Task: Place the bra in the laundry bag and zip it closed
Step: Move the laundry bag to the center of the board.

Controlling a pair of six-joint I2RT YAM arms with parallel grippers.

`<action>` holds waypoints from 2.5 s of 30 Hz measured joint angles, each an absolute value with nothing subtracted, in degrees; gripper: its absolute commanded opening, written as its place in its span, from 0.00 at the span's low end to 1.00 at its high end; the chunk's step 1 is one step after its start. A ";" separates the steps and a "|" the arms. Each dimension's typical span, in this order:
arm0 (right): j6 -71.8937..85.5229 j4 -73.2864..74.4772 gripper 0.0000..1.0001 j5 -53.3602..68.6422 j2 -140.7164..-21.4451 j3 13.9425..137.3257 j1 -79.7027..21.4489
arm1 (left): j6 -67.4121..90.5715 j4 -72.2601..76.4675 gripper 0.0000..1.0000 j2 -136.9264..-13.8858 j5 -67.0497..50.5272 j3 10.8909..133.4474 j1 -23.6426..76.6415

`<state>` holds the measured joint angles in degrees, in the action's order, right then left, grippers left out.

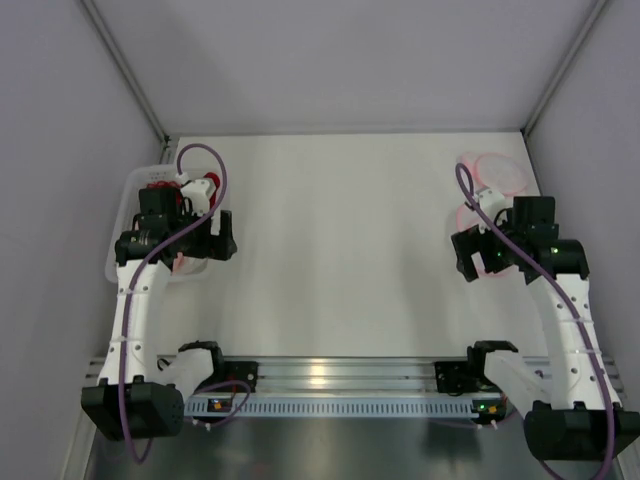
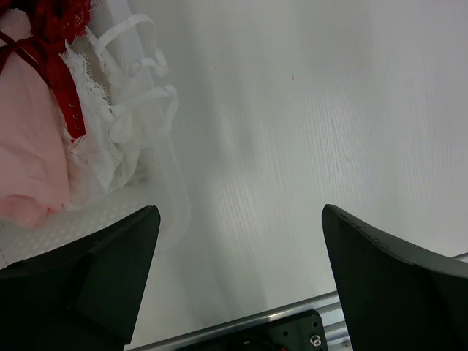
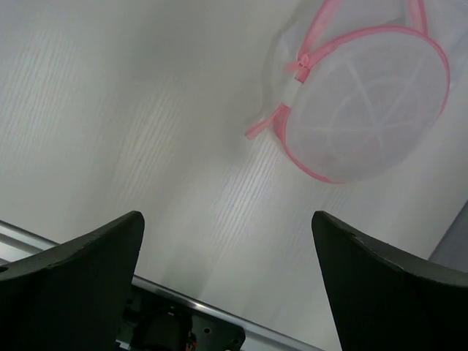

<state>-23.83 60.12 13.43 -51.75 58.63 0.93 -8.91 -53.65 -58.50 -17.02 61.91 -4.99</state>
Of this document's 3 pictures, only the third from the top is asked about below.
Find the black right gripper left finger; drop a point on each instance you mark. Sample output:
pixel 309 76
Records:
pixel 72 296

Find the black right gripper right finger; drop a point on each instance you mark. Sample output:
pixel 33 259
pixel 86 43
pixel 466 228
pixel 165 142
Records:
pixel 383 298

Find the pink-trimmed mesh laundry bag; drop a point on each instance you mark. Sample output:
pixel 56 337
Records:
pixel 364 87

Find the aluminium rail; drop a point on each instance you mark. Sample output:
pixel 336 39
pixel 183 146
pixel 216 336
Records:
pixel 17 243

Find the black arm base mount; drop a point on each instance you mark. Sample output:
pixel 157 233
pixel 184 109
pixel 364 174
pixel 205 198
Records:
pixel 154 322

